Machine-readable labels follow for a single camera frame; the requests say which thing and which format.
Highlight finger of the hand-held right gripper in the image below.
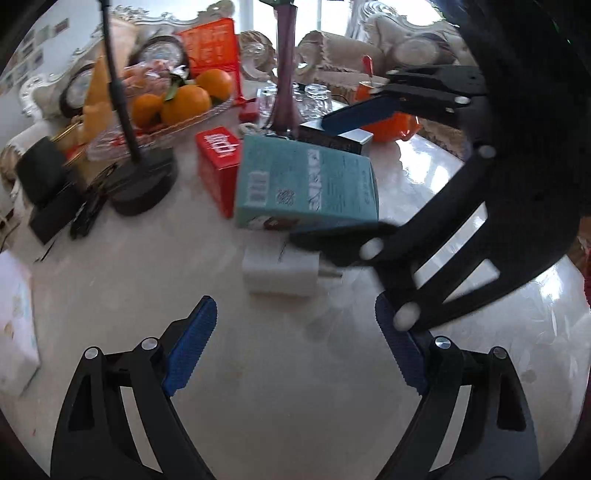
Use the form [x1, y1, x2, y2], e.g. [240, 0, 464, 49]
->
[322, 65, 490, 138]
[288, 147, 504, 332]

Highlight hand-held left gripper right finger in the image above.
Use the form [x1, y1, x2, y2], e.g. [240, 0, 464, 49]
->
[374, 293, 541, 480]

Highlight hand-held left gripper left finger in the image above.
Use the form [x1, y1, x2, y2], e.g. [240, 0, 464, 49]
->
[51, 295, 218, 480]

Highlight teal carton box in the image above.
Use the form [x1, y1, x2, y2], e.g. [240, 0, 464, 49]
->
[235, 134, 380, 232]

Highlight grey and black box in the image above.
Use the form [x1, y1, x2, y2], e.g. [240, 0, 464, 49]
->
[298, 119, 374, 158]

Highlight orange cup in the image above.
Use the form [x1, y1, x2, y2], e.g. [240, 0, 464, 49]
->
[355, 79, 389, 103]

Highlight orange bowl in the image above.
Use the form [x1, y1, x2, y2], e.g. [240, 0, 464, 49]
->
[367, 111, 423, 143]

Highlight clear drinking glass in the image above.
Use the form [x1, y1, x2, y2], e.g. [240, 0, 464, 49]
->
[257, 87, 279, 124]
[302, 84, 333, 120]

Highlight white power adapter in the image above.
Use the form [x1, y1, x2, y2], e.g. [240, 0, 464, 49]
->
[242, 244, 345, 296]

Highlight beige bolster cushion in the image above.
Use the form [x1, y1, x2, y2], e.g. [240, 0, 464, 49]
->
[295, 30, 385, 75]

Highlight purple glass vase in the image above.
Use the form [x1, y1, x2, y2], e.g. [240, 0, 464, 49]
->
[270, 4, 301, 137]

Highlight shell-shaped glass ornament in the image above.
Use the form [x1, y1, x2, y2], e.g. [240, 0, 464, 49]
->
[238, 30, 279, 82]

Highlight red box with white print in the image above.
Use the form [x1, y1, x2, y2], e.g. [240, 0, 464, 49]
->
[196, 126, 243, 219]

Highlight orange fruit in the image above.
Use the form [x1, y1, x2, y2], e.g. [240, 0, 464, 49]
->
[161, 85, 212, 126]
[132, 93, 164, 130]
[196, 68, 234, 102]

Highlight red gift box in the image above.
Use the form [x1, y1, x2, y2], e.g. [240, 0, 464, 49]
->
[178, 17, 243, 100]

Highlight black stand with round base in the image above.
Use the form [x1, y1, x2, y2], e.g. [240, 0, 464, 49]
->
[99, 0, 178, 216]

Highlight white tissue box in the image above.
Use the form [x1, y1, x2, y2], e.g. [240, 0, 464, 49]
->
[0, 251, 41, 398]

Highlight clear glass fruit tray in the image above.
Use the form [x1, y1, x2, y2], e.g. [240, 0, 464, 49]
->
[88, 95, 236, 162]

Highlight round tin with dark rim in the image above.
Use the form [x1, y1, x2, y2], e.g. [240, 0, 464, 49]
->
[137, 34, 190, 77]
[60, 65, 100, 118]

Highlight pink wrapped snacks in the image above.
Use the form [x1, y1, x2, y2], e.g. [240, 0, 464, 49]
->
[121, 62, 185, 95]

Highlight white carved sofa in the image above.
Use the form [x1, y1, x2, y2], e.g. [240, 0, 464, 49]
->
[9, 0, 472, 162]

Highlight black cable bundle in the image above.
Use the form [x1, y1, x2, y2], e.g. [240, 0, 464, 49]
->
[69, 189, 110, 239]

